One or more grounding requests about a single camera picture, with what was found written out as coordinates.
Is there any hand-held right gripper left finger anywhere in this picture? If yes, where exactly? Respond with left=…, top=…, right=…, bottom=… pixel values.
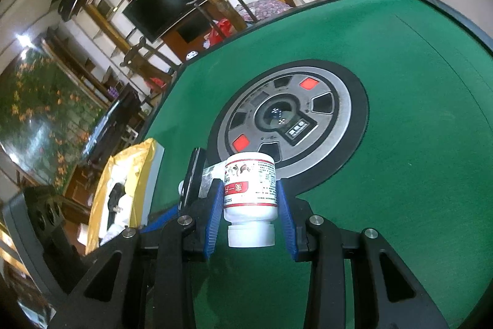
left=48, top=179, right=225, bottom=329

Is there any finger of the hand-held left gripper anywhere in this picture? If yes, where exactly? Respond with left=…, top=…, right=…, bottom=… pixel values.
left=140, top=207, right=182, bottom=238

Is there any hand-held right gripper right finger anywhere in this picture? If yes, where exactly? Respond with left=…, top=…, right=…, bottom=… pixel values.
left=276, top=180, right=451, bottom=329

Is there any white bottle red label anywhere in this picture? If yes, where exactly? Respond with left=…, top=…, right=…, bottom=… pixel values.
left=223, top=153, right=279, bottom=249

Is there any yellow taped white tray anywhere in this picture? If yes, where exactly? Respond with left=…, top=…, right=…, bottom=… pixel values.
left=85, top=138, right=165, bottom=257

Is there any silver floral spray bottle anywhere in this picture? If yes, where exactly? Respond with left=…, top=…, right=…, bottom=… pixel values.
left=200, top=161, right=226, bottom=195

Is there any black tape roll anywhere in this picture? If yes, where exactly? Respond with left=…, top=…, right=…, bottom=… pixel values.
left=179, top=147, right=207, bottom=215

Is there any mahjong table centre panel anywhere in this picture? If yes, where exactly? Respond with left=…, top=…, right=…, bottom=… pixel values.
left=207, top=59, right=369, bottom=201

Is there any black glossy side table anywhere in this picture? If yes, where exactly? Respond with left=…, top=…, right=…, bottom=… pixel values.
left=80, top=89, right=144, bottom=168

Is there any floral painted screen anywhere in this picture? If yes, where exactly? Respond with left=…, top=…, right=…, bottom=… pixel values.
left=0, top=51, right=109, bottom=176

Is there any dark wooden chair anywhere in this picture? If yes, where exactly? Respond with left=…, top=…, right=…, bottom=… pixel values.
left=119, top=35, right=182, bottom=91
left=184, top=0, right=248, bottom=34

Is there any floral cloth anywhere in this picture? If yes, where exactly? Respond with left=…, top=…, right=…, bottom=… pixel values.
left=234, top=0, right=294, bottom=22

